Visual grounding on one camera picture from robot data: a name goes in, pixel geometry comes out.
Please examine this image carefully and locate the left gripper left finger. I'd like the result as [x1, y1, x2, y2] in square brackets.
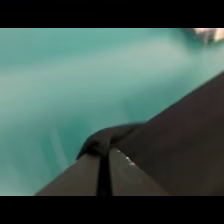
[35, 152, 101, 197]

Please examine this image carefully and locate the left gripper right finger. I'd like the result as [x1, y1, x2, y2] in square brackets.
[109, 147, 170, 197]

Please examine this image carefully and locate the black garment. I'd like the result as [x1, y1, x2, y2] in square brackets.
[76, 71, 224, 197]

